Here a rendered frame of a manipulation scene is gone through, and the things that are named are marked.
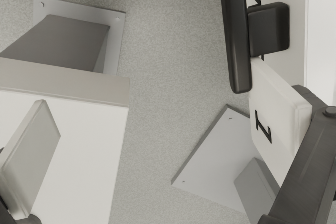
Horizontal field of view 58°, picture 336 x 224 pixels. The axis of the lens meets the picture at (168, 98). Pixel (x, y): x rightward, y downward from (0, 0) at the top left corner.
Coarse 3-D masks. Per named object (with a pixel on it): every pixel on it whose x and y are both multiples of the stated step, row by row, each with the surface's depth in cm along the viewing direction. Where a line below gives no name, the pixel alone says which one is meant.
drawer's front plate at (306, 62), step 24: (264, 0) 20; (288, 0) 17; (312, 0) 15; (312, 24) 16; (288, 48) 18; (312, 48) 16; (288, 72) 19; (312, 72) 17; (264, 120) 26; (264, 144) 28; (288, 168) 23
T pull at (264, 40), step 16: (224, 0) 16; (240, 0) 16; (224, 16) 17; (240, 16) 17; (256, 16) 17; (272, 16) 17; (288, 16) 17; (224, 32) 18; (240, 32) 17; (256, 32) 17; (272, 32) 17; (288, 32) 18; (240, 48) 17; (256, 48) 18; (272, 48) 18; (240, 64) 18; (240, 80) 18
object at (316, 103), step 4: (296, 88) 16; (300, 88) 16; (304, 88) 16; (300, 92) 16; (304, 92) 15; (308, 92) 15; (304, 96) 15; (308, 96) 15; (312, 96) 15; (316, 96) 15; (308, 100) 15; (312, 100) 15; (316, 100) 15; (320, 100) 14; (312, 104) 14; (316, 104) 14; (320, 104) 14; (324, 104) 14; (312, 108) 14; (316, 108) 14; (312, 112) 14; (312, 116) 14
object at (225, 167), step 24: (216, 120) 126; (240, 120) 125; (216, 144) 129; (240, 144) 130; (192, 168) 134; (216, 168) 135; (240, 168) 135; (264, 168) 128; (192, 192) 140; (216, 192) 141; (240, 192) 131; (264, 192) 118
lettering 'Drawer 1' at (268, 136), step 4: (256, 0) 22; (260, 0) 21; (256, 4) 22; (260, 4) 21; (256, 112) 28; (256, 116) 28; (256, 120) 28; (256, 124) 29; (260, 124) 27; (256, 128) 29; (268, 128) 25; (264, 132) 27; (268, 132) 25; (268, 136) 26
